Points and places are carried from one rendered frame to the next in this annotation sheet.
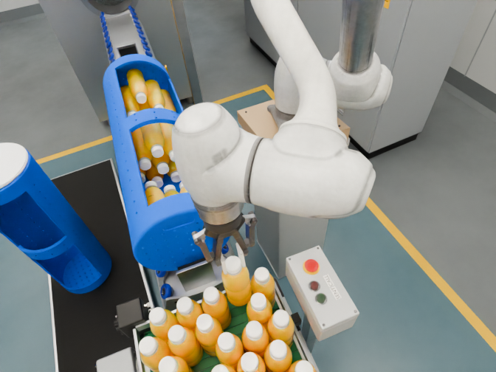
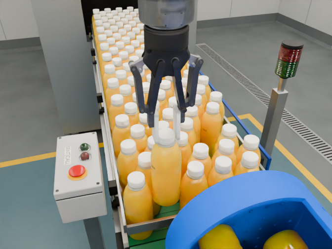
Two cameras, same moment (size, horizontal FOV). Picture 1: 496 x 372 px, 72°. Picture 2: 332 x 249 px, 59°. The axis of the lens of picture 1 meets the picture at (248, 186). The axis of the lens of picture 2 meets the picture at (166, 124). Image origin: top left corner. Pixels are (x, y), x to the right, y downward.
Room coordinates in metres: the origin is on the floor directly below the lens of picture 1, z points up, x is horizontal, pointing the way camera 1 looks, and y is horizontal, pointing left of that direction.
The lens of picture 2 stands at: (0.86, 0.07, 1.57)
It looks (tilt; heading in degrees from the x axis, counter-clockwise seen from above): 35 degrees down; 182
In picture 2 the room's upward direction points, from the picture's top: straight up
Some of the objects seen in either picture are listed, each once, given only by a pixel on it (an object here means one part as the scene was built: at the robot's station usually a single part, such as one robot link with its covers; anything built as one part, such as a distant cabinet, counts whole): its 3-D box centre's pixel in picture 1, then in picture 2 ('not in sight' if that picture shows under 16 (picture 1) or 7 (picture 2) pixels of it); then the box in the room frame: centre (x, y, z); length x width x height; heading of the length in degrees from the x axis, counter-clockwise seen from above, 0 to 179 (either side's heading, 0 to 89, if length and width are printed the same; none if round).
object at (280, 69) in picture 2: not in sight; (286, 66); (0.00, 0.42, 1.18); 0.06 x 0.06 x 0.05
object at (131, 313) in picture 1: (136, 318); not in sight; (0.37, 0.36, 0.95); 0.10 x 0.07 x 0.10; 106
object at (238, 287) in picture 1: (236, 281); (166, 169); (0.38, 0.05, 1.10); 0.07 x 0.07 x 0.19
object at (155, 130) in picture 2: (240, 255); (155, 125); (0.38, 0.03, 1.23); 0.03 x 0.01 x 0.07; 16
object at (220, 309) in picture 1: (216, 308); (193, 196); (0.36, 0.12, 0.99); 0.07 x 0.07 x 0.19
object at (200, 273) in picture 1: (196, 274); not in sight; (0.47, 0.18, 0.99); 0.10 x 0.02 x 0.12; 106
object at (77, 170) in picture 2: (311, 266); (77, 171); (0.40, -0.14, 1.11); 0.04 x 0.04 x 0.01
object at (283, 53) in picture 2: not in sight; (290, 52); (0.00, 0.42, 1.23); 0.06 x 0.06 x 0.04
